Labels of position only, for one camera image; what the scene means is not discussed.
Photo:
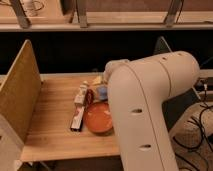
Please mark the wooden shelf rail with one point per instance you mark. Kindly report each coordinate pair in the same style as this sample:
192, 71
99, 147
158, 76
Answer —
107, 15

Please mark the blue and white sponge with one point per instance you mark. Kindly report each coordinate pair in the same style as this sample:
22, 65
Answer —
101, 93

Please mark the white and red bottle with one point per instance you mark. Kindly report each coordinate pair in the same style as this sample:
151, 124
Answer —
80, 96

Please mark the dark red can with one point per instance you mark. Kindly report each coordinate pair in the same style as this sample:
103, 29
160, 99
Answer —
89, 97

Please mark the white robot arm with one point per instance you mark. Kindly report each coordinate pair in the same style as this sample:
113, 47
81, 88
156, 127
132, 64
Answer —
136, 91

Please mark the dark right side panel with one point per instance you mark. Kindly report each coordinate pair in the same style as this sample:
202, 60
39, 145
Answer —
174, 108

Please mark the yellow wedge block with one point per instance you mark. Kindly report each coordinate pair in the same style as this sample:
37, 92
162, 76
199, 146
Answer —
97, 80

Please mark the left wooden side panel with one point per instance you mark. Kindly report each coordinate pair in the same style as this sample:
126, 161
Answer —
19, 91

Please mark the dark red chocolate bar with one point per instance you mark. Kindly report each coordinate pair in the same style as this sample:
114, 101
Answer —
76, 123

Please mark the white cup on shelf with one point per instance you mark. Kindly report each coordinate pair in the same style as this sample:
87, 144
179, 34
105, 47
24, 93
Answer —
30, 8

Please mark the orange plate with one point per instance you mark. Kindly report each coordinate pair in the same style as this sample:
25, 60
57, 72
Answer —
97, 118

